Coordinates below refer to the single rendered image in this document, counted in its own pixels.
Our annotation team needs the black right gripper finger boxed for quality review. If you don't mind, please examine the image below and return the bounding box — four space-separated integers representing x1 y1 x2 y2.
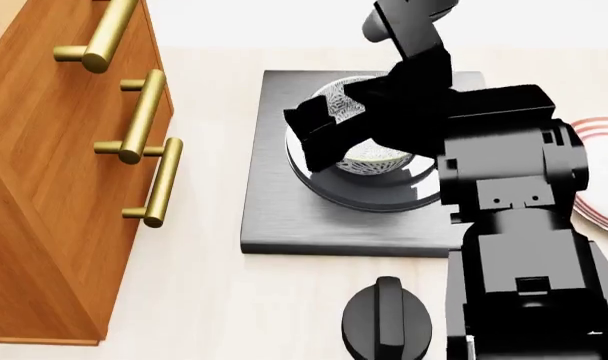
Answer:
282 94 338 143
297 121 381 173

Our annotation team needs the white patterned bowl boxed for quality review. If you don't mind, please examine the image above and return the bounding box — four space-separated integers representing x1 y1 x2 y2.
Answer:
310 75 416 178

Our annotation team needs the grey square stove plate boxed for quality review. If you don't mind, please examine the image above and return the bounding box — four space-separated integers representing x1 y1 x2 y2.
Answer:
239 69 488 260

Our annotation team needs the black stove knob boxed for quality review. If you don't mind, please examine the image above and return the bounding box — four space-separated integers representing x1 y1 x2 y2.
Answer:
340 276 434 360

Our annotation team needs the glossy black round burner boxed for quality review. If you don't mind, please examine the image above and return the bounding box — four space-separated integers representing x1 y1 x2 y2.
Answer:
284 111 442 215

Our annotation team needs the white plate with red rings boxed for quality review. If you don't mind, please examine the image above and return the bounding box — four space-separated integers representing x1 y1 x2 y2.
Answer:
567 116 608 239

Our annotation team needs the wooden drawer cabinet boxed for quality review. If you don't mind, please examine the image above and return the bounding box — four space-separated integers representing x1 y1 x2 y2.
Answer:
0 0 176 348

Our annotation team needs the long brass cabinet handle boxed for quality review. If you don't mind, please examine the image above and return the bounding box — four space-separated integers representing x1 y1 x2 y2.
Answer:
52 0 141 75

